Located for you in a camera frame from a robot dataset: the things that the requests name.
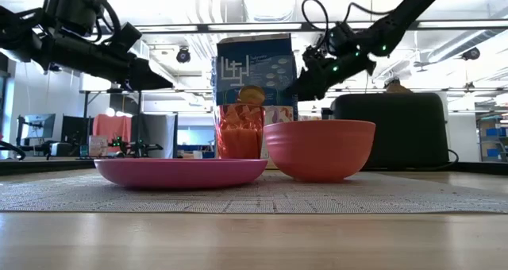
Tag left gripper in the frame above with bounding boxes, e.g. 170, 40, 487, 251
39, 37, 175, 91

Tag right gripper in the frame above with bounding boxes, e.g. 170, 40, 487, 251
285, 47, 358, 102

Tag blue cereal box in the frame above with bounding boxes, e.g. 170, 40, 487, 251
212, 33, 298, 160

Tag red bowl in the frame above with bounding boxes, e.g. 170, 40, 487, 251
263, 119, 376, 183

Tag orange faceted glass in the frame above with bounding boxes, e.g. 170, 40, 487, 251
214, 104, 266, 160

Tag pink plate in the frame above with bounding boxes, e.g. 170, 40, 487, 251
94, 157, 269, 190

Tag grey woven placemat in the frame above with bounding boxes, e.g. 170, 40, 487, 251
0, 168, 508, 214

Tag grey partition panel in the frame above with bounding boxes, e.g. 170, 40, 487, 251
133, 113, 179, 160

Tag orange hanging cloth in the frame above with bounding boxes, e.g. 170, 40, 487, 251
92, 114, 133, 145

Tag small black background robot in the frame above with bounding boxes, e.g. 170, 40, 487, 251
109, 137, 164, 160

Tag small pale box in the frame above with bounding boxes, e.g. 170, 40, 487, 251
89, 134, 109, 156

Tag person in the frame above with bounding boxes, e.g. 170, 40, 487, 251
387, 81, 414, 95

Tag black toaster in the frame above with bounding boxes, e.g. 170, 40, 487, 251
320, 92, 452, 170

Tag computer monitor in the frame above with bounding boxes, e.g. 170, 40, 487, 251
18, 113, 56, 141

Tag shelf with blue bins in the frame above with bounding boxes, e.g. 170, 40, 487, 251
475, 113, 508, 163

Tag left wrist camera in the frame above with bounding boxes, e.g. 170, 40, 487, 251
113, 21, 143, 52

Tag black table frame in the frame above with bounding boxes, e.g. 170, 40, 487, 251
79, 87, 144, 160

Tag black overhead frame beam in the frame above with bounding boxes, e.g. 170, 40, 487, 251
134, 21, 508, 35

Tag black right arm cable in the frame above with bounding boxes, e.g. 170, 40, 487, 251
300, 0, 398, 37

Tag black cable loop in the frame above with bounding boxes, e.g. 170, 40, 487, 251
0, 141, 27, 162

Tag black toaster cable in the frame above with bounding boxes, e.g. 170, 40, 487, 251
416, 148, 460, 172

